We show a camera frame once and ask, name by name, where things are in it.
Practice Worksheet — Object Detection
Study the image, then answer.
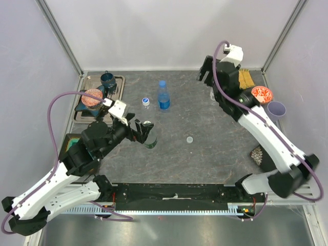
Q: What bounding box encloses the blue-label water bottle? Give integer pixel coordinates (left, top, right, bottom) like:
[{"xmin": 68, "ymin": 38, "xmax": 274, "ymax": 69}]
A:
[{"xmin": 157, "ymin": 80, "xmax": 170, "ymax": 110}]

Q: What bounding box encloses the purple plastic cup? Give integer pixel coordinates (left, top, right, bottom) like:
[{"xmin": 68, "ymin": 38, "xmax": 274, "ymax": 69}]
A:
[{"xmin": 266, "ymin": 101, "xmax": 286, "ymax": 122}]

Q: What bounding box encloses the purple cable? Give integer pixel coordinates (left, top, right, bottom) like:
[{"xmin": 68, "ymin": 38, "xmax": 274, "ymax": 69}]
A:
[
  {"xmin": 212, "ymin": 40, "xmax": 324, "ymax": 200},
  {"xmin": 1, "ymin": 91, "xmax": 134, "ymax": 235}
]

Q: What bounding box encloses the dark blue star plate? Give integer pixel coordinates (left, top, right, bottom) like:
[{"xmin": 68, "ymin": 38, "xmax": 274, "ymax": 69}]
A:
[{"xmin": 74, "ymin": 85, "xmax": 112, "ymax": 118}]

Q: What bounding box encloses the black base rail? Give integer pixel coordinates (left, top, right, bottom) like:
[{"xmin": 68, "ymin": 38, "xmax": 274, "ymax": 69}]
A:
[{"xmin": 103, "ymin": 183, "xmax": 260, "ymax": 204}]

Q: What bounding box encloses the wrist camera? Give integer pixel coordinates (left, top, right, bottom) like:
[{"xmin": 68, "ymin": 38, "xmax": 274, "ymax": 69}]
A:
[
  {"xmin": 108, "ymin": 100, "xmax": 128, "ymax": 126},
  {"xmin": 221, "ymin": 45, "xmax": 244, "ymax": 68}
]

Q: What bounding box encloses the yellow woven tray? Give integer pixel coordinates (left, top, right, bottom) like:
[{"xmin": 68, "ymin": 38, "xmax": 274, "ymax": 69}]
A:
[{"xmin": 239, "ymin": 69, "xmax": 255, "ymax": 89}]

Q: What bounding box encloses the red floral bowl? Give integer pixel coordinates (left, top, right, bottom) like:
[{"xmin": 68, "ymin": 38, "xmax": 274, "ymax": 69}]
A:
[{"xmin": 251, "ymin": 86, "xmax": 273, "ymax": 104}]

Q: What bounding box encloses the slotted cable duct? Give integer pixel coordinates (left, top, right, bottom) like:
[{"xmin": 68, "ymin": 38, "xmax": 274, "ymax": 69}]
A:
[{"xmin": 61, "ymin": 202, "xmax": 257, "ymax": 215}]

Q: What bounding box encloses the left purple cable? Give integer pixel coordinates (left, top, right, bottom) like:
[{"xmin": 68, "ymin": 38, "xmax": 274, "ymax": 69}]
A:
[{"xmin": 1, "ymin": 91, "xmax": 134, "ymax": 235}]

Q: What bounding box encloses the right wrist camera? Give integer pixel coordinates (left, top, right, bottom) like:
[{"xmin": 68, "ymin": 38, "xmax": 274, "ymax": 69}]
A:
[{"xmin": 221, "ymin": 45, "xmax": 244, "ymax": 68}]

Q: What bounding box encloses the clear bottle blue-white cap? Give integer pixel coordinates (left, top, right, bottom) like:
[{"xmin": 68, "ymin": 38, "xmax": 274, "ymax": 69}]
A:
[{"xmin": 141, "ymin": 97, "xmax": 151, "ymax": 110}]

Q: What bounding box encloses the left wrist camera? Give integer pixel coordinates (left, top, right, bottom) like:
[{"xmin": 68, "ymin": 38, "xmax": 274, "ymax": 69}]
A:
[{"xmin": 108, "ymin": 100, "xmax": 128, "ymax": 126}]

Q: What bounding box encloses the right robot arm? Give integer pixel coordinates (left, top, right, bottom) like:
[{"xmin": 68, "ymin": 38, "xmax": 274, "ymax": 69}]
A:
[{"xmin": 197, "ymin": 55, "xmax": 319, "ymax": 202}]

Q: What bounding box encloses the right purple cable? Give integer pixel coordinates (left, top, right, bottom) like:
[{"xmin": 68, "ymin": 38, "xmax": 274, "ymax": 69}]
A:
[{"xmin": 212, "ymin": 40, "xmax": 324, "ymax": 200}]

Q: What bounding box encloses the red-label clear bottle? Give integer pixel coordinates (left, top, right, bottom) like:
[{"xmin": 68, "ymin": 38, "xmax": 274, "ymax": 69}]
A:
[{"xmin": 210, "ymin": 89, "xmax": 215, "ymax": 101}]

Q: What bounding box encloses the dark teal mug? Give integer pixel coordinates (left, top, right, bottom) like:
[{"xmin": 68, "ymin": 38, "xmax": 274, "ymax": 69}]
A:
[{"xmin": 100, "ymin": 71, "xmax": 116, "ymax": 89}]

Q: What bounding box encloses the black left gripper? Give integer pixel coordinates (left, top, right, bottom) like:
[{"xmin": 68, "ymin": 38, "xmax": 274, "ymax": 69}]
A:
[{"xmin": 98, "ymin": 113, "xmax": 154, "ymax": 158}]

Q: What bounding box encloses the green-label Cestbon bottle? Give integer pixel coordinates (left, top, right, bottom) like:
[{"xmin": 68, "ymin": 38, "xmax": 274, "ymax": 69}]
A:
[{"xmin": 143, "ymin": 128, "xmax": 157, "ymax": 149}]

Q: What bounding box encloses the green square dish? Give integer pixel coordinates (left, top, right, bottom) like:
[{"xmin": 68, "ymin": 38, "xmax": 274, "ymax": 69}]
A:
[{"xmin": 58, "ymin": 133, "xmax": 81, "ymax": 160}]

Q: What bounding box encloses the white bottle cap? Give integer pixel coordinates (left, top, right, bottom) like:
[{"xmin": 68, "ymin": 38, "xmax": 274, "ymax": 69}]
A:
[{"xmin": 186, "ymin": 136, "xmax": 193, "ymax": 144}]

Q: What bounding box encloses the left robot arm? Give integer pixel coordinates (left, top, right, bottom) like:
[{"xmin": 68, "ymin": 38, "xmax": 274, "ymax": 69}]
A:
[{"xmin": 1, "ymin": 113, "xmax": 154, "ymax": 236}]

